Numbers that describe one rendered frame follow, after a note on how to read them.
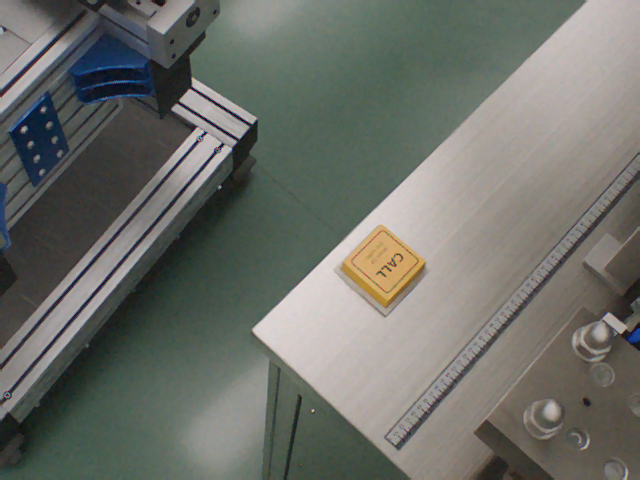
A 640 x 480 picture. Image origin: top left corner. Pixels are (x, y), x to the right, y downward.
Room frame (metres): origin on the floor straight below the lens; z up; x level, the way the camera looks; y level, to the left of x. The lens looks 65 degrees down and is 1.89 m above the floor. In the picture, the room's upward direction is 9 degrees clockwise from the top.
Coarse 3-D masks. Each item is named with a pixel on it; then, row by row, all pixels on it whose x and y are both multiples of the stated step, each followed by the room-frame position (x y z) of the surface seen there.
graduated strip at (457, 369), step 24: (624, 168) 0.62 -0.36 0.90; (624, 192) 0.59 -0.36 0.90; (600, 216) 0.55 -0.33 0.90; (576, 240) 0.51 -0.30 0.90; (552, 264) 0.47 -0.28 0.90; (528, 288) 0.44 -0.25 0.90; (504, 312) 0.40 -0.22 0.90; (480, 336) 0.37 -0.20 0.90; (456, 360) 0.34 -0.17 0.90; (432, 384) 0.31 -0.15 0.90; (456, 384) 0.31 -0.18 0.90; (432, 408) 0.28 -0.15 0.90; (408, 432) 0.25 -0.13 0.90
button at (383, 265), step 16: (368, 240) 0.46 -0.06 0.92; (384, 240) 0.46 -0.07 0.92; (400, 240) 0.46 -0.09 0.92; (352, 256) 0.43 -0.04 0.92; (368, 256) 0.44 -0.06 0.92; (384, 256) 0.44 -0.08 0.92; (400, 256) 0.44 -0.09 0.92; (416, 256) 0.45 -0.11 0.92; (352, 272) 0.41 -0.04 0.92; (368, 272) 0.42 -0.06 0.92; (384, 272) 0.42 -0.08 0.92; (400, 272) 0.42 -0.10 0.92; (416, 272) 0.43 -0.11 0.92; (368, 288) 0.40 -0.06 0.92; (384, 288) 0.40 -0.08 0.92; (400, 288) 0.40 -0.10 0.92; (384, 304) 0.39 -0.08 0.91
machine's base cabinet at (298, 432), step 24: (288, 384) 0.30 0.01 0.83; (288, 408) 0.30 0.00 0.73; (312, 408) 0.28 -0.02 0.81; (288, 432) 0.29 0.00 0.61; (312, 432) 0.28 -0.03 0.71; (336, 432) 0.26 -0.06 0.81; (264, 456) 0.31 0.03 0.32; (288, 456) 0.29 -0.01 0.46; (312, 456) 0.27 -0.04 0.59; (336, 456) 0.25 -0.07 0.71; (360, 456) 0.24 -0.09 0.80
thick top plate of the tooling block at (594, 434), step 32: (576, 320) 0.36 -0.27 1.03; (544, 352) 0.32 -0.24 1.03; (608, 352) 0.33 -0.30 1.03; (544, 384) 0.28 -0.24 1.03; (576, 384) 0.29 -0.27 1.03; (608, 384) 0.29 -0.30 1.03; (512, 416) 0.25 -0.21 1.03; (576, 416) 0.26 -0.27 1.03; (608, 416) 0.26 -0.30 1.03; (512, 448) 0.22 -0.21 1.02; (544, 448) 0.22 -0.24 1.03; (576, 448) 0.23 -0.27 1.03; (608, 448) 0.23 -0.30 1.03
